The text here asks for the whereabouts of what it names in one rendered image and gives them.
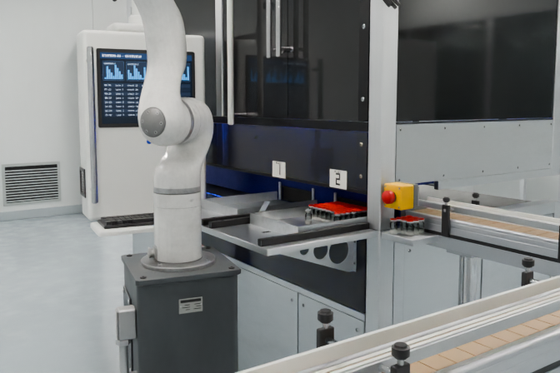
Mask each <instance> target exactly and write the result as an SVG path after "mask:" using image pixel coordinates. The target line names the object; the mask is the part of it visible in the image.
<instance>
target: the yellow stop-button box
mask: <svg viewBox="0 0 560 373"><path fill-rule="evenodd" d="M384 191H392V192H393V193H394V196H395V200H394V203H392V204H385V203H384V206H385V207H388V208H392V209H397V210H407V209H414V208H418V184H414V183H408V182H391V183H385V184H384Z"/></svg>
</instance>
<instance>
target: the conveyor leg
mask: <svg viewBox="0 0 560 373"><path fill-rule="evenodd" d="M447 252H449V253H452V254H456V255H459V279H458V305H459V306H460V305H462V304H465V303H468V302H471V301H475V300H476V287H477V263H478V258H477V257H475V256H469V255H465V254H462V253H459V252H455V251H449V250H447Z"/></svg>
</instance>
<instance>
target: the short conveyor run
mask: <svg viewBox="0 0 560 373"><path fill-rule="evenodd" d="M472 197H473V198H474V200H472V204H468V203H463V202H459V201H450V197H449V196H445V197H443V198H442V199H439V198H434V197H429V196H428V197H427V201H425V200H420V199H419V206H425V207H429V208H427V209H422V210H416V211H406V213H405V216H417V217H418V218H424V232H427V233H431V234H434V235H438V241H437V242H433V243H428V244H426V245H429V246H435V247H439V248H442V249H446V250H449V251H455V252H459V253H462V254H465V255H469V256H475V257H478V258H482V259H485V260H489V261H495V262H498V263H502V264H505V265H509V266H515V267H518V268H521V269H524V270H525V269H526V267H524V266H523V265H522V259H523V258H524V257H531V258H532V259H533V260H534V261H535V265H534V266H533V267H532V268H530V270H531V271H534V272H537V273H541V274H544V275H548V276H559V275H560V219H557V218H552V217H548V216H539V215H533V214H528V213H523V212H518V211H509V210H503V209H498V208H493V207H488V206H479V204H480V201H477V198H479V193H478V192H474V193H473V194H472Z"/></svg>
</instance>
